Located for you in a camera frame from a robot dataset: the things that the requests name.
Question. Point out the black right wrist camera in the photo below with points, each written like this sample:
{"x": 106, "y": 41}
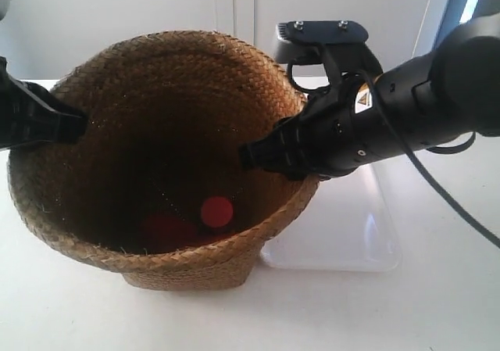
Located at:
{"x": 308, "y": 41}

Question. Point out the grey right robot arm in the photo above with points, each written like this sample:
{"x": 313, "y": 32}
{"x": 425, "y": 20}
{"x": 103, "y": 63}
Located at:
{"x": 434, "y": 98}

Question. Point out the white rectangular plastic tray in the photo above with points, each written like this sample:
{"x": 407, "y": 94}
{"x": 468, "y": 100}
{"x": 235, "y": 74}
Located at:
{"x": 346, "y": 226}

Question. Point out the red round object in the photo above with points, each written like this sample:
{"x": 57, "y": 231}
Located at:
{"x": 216, "y": 212}

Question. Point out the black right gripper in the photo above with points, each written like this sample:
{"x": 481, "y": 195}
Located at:
{"x": 338, "y": 130}

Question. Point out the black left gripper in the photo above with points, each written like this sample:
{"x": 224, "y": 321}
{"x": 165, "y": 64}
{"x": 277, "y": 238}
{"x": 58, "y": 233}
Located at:
{"x": 31, "y": 114}

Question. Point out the brown woven wicker basket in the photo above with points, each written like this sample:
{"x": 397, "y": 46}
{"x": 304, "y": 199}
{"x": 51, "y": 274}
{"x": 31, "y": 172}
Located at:
{"x": 166, "y": 115}

